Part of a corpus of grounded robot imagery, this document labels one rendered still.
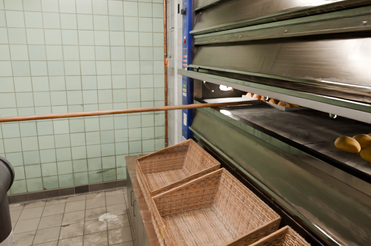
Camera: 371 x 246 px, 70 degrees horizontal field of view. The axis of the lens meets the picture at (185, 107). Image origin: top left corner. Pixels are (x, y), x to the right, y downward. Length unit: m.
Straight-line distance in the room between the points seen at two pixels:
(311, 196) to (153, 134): 2.26
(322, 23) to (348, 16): 0.10
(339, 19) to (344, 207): 0.63
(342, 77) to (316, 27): 0.22
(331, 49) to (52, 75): 2.54
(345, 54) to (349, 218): 0.54
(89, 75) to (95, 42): 0.35
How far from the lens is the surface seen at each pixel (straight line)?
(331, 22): 1.06
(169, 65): 2.69
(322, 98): 0.86
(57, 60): 2.97
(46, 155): 3.18
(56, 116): 1.74
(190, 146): 2.22
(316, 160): 1.12
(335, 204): 1.12
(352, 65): 0.98
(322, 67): 1.05
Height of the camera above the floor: 1.56
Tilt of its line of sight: 12 degrees down
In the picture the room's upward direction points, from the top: straight up
